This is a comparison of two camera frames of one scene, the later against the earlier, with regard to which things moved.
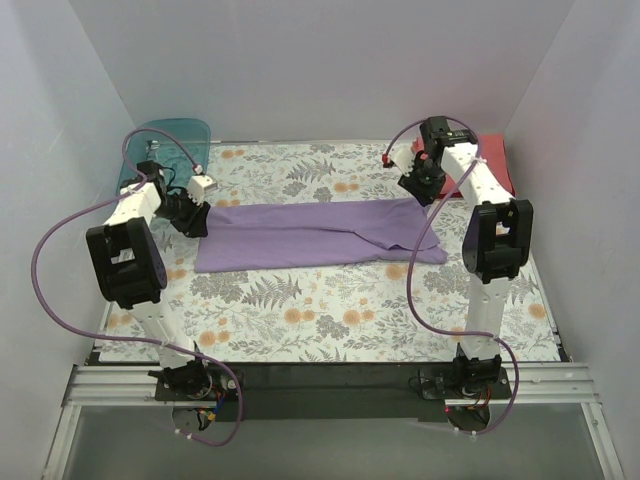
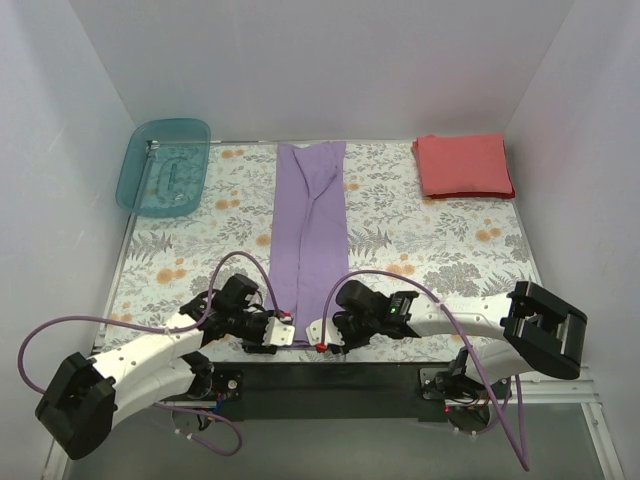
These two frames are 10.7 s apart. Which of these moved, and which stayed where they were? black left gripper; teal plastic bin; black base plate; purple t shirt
Moved: black left gripper; purple t shirt
Stayed: teal plastic bin; black base plate
